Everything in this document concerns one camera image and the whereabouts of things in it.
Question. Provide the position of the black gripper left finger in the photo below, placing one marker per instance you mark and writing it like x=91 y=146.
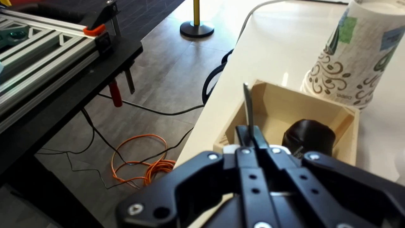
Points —
x=248 y=182

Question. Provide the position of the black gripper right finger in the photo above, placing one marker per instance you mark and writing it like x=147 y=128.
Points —
x=336 y=191

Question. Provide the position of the small black rounded object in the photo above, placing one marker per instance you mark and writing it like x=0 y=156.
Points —
x=310 y=135

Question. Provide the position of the open wooden box red label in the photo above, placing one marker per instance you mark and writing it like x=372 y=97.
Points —
x=278 y=106

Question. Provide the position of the patterned paper cup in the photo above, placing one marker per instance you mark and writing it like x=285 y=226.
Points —
x=354 y=55

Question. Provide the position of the yellow stanchion black base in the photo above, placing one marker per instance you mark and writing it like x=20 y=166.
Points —
x=196 y=30

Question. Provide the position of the black workbench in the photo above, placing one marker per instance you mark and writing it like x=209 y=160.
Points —
x=63 y=99

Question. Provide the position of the orange and black clamp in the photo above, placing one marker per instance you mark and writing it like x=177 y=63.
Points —
x=96 y=30

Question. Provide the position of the aluminium profile frame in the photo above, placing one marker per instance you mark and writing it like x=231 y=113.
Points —
x=42 y=64

